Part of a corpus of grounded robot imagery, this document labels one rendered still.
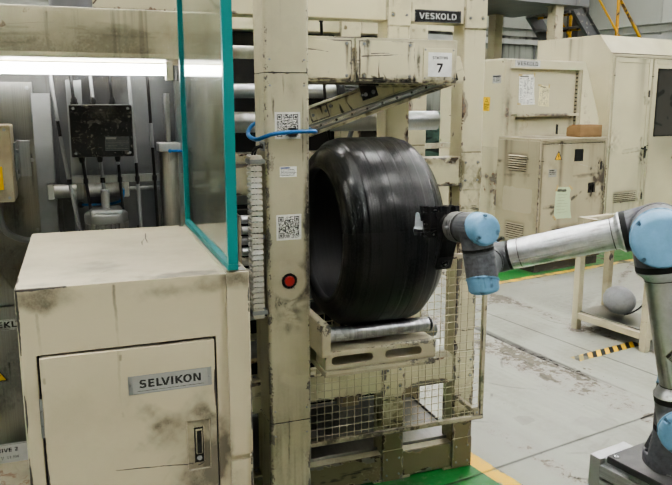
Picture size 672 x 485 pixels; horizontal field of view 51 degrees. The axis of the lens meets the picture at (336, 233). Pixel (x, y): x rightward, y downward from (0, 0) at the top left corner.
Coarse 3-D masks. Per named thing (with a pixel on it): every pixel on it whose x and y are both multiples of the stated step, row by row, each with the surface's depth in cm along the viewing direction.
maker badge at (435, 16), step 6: (420, 12) 267; (426, 12) 268; (432, 12) 269; (438, 12) 270; (444, 12) 271; (450, 12) 271; (456, 12) 272; (420, 18) 268; (426, 18) 268; (432, 18) 269; (438, 18) 270; (444, 18) 271; (450, 18) 272; (456, 18) 273
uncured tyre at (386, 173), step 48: (336, 144) 208; (384, 144) 208; (336, 192) 200; (384, 192) 194; (432, 192) 200; (336, 240) 247; (384, 240) 192; (432, 240) 197; (336, 288) 205; (384, 288) 197; (432, 288) 205
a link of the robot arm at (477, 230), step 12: (456, 216) 168; (468, 216) 163; (480, 216) 160; (492, 216) 161; (456, 228) 166; (468, 228) 161; (480, 228) 160; (492, 228) 161; (456, 240) 170; (468, 240) 163; (480, 240) 160; (492, 240) 161
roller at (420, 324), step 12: (360, 324) 210; (372, 324) 211; (384, 324) 212; (396, 324) 213; (408, 324) 214; (420, 324) 215; (432, 324) 217; (336, 336) 206; (348, 336) 207; (360, 336) 209; (372, 336) 211
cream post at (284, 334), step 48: (288, 0) 192; (288, 48) 195; (288, 96) 197; (288, 144) 199; (288, 192) 202; (288, 240) 204; (288, 288) 207; (288, 336) 209; (288, 384) 212; (288, 432) 215; (288, 480) 218
